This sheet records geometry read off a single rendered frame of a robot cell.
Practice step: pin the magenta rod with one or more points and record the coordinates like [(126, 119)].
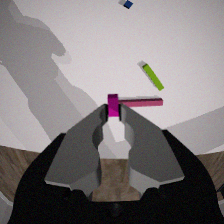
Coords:
[(113, 105)]

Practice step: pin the dark pink rod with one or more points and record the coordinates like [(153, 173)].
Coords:
[(142, 102)]

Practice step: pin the lime green rod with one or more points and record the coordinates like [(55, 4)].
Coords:
[(153, 77)]

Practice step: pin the small blue cube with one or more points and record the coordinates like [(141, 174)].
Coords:
[(128, 4)]

